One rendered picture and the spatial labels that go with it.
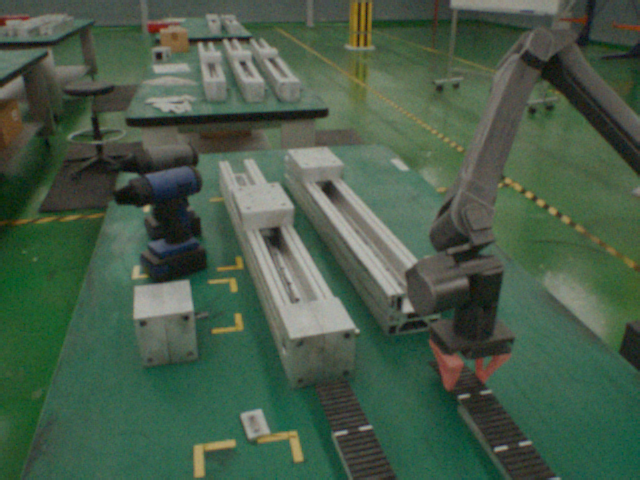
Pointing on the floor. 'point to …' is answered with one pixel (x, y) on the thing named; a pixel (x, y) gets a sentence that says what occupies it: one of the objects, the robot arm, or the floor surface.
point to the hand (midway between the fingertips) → (464, 380)
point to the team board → (508, 12)
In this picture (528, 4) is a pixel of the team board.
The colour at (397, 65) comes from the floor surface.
